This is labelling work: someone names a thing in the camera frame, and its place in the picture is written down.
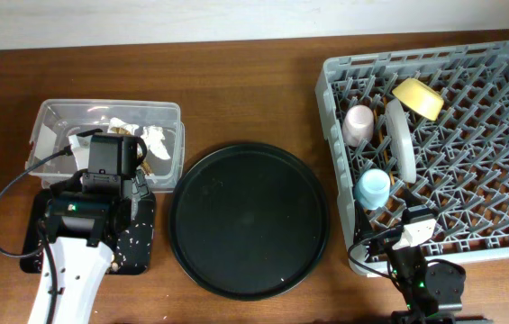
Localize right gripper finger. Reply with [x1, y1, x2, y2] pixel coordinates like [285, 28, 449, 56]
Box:
[354, 200, 373, 239]
[403, 189, 421, 208]

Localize wooden chopstick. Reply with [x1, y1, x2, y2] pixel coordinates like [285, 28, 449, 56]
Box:
[372, 108, 383, 144]
[383, 96, 395, 186]

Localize light blue plastic cup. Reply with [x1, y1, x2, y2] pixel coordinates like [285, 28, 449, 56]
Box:
[354, 168, 390, 210]

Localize grey round plate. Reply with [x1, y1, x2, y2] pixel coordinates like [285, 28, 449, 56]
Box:
[385, 99, 416, 184]

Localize pink plastic cup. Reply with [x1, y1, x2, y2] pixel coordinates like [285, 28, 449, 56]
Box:
[341, 105, 374, 147]

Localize yellow bowl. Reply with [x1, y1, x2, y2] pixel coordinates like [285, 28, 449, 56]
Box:
[392, 78, 444, 122]

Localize white paper napkin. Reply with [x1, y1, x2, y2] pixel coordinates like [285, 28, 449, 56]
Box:
[108, 117, 171, 160]

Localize gold brown snack wrapper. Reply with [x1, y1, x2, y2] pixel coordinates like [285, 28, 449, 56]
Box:
[113, 127, 152, 176]

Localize food scraps and rice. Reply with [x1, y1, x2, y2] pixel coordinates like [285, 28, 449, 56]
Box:
[104, 200, 156, 275]

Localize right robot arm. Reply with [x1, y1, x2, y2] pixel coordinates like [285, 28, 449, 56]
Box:
[348, 192, 466, 324]

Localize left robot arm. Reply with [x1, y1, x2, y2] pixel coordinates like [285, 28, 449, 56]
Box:
[29, 133, 157, 323]

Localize grey plastic dishwasher rack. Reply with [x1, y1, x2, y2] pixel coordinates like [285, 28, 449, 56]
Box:
[315, 40, 509, 264]

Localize clear plastic waste bin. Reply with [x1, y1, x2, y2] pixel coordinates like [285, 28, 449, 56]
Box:
[24, 99, 185, 193]

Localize round black serving tray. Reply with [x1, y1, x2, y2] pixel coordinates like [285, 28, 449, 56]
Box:
[168, 142, 330, 301]

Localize black rectangular tray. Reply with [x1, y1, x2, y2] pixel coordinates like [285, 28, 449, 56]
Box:
[23, 189, 157, 275]

